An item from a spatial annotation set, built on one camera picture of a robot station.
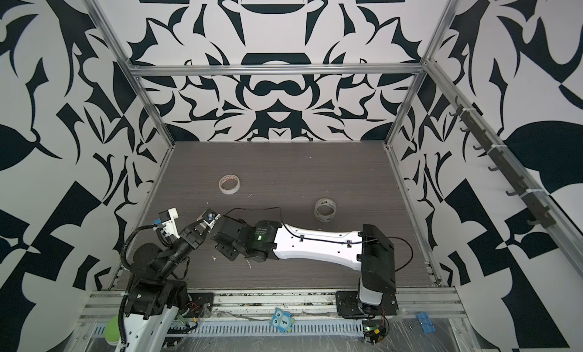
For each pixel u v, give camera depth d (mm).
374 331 710
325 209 961
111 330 710
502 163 549
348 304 741
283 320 703
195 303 740
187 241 629
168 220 650
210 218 593
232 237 518
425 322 702
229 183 1036
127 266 527
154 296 556
